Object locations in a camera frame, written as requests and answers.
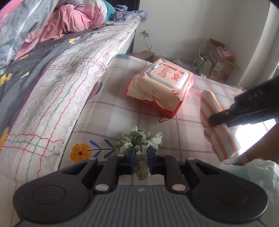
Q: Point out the pink wet wipes pack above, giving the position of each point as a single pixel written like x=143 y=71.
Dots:
x=162 y=85

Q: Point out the brown cardboard box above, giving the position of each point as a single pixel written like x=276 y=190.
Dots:
x=266 y=148

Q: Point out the white mattress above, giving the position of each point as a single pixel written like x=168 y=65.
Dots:
x=33 y=145

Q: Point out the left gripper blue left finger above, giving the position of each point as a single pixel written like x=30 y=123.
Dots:
x=110 y=170

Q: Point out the small wooden stool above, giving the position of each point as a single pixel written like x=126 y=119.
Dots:
x=145 y=55

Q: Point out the wall power socket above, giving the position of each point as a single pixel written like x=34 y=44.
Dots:
x=147 y=33

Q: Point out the pink grey duvet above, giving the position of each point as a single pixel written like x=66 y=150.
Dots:
x=26 y=23

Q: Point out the large white plastic bag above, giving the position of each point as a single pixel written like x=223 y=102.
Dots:
x=261 y=172

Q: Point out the green paper bag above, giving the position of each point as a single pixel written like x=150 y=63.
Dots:
x=202 y=65

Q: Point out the orange striped towel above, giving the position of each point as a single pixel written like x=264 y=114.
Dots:
x=223 y=141

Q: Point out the open cardboard box by wall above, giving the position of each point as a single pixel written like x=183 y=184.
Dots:
x=223 y=63

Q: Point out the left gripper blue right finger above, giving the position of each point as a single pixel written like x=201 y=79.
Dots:
x=167 y=166

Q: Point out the dark floral bed sheet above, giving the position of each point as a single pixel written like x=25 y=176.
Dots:
x=23 y=74

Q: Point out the green patterned scrunchie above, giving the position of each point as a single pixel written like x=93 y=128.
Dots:
x=141 y=141

